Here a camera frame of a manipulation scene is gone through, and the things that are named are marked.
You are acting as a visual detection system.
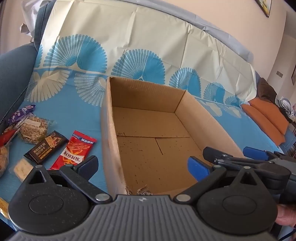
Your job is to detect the purple snack packet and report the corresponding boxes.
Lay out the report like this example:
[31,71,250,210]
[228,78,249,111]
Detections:
[8,105,36,124]

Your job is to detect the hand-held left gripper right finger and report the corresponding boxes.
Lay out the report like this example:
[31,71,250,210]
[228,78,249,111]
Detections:
[173,156,264,205]

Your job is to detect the red snack packet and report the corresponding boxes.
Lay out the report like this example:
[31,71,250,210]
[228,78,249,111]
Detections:
[50,130,97,171]

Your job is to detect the person's right hand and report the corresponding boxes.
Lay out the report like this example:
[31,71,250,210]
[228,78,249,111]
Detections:
[275,204,296,226]

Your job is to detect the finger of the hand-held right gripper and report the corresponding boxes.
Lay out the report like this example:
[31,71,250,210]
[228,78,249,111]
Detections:
[203,146,262,169]
[243,147,278,163]

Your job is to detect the black biscuit packet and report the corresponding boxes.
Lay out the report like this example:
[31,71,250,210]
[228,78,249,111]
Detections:
[24,130,69,165]

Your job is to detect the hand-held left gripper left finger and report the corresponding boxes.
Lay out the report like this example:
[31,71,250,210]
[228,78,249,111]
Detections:
[22,156,112,205]

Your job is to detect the red-ended peanut brittle packet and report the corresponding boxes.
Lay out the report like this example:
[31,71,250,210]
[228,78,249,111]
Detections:
[0,126,21,145]

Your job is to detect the white blue bundle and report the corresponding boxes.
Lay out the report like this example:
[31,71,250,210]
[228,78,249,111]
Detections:
[276,96,296,118]

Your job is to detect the blue fabric sofa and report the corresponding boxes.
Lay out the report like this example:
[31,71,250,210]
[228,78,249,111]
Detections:
[0,0,56,130]

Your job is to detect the brown cloth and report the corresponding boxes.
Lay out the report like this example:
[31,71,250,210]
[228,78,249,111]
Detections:
[257,77,278,102]

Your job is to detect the orange cushion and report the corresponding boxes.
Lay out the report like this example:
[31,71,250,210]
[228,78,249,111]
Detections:
[240,97,289,147]

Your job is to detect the framed wall picture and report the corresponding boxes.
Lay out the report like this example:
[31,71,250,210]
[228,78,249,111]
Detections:
[255,0,271,18]

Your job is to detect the clear cookie packet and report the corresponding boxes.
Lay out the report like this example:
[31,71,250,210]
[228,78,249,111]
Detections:
[0,145,11,179]

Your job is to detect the brown cardboard box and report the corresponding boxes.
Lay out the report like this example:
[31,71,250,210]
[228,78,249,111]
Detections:
[100,76,251,196]

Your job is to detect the clear cracker packet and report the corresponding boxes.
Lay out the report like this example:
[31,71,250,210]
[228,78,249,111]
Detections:
[9,158,34,181]

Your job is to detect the blue white printed tablecloth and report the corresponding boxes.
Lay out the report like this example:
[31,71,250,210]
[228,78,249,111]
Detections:
[0,0,286,223]

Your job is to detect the yellow snack packet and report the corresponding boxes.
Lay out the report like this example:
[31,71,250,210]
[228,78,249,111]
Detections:
[0,197,11,220]

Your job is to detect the clear nut bar packet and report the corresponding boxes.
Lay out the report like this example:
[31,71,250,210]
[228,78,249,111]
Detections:
[17,116,56,145]

